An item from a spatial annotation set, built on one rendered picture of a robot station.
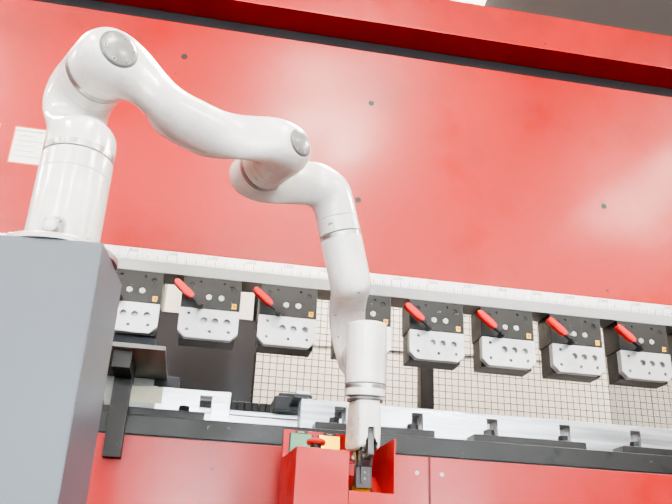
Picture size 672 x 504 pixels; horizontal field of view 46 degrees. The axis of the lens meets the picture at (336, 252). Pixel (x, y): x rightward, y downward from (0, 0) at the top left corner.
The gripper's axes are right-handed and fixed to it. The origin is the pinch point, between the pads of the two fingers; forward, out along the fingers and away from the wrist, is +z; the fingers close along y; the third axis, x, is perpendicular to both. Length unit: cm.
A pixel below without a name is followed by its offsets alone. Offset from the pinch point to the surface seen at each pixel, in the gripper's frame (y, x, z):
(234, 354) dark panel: -95, -16, -37
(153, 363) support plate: -28, -43, -23
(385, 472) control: 0.7, 4.5, -1.1
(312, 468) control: 6.0, -11.8, -1.2
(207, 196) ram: -46, -32, -72
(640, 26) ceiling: -169, 202, -244
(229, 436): -25.6, -24.1, -7.8
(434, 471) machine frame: -21.0, 23.7, -2.0
